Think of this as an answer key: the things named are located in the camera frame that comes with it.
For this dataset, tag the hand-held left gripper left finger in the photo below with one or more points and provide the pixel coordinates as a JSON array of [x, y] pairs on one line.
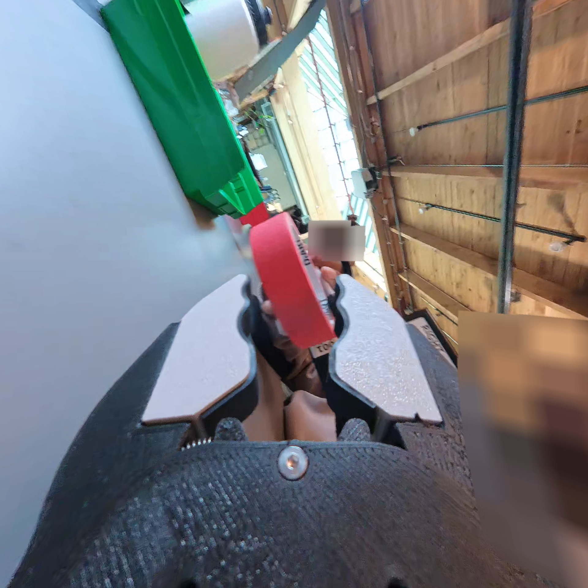
[[202, 363]]

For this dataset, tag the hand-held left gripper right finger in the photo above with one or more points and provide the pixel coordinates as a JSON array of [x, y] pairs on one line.
[[381, 363]]

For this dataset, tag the red tape roll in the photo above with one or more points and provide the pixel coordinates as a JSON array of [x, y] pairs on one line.
[[285, 275]]

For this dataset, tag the red plastic bin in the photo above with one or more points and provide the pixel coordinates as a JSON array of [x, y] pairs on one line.
[[255, 215]]

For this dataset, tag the person's right forearm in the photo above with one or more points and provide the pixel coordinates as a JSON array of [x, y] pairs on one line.
[[266, 409]]

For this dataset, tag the person's left hand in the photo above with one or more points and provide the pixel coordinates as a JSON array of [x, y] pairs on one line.
[[310, 415]]

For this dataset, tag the person's right hand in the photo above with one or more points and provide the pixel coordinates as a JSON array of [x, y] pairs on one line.
[[330, 278]]

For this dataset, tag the white junction box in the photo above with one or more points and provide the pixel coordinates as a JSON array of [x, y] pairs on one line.
[[364, 183]]

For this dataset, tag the grey metal conduit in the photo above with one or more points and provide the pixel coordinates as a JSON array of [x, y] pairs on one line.
[[514, 138]]

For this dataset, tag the green plastic bin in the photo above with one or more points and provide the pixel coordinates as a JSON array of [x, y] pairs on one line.
[[174, 92]]

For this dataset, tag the white water bottle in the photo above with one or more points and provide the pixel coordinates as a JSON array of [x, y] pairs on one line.
[[220, 36]]

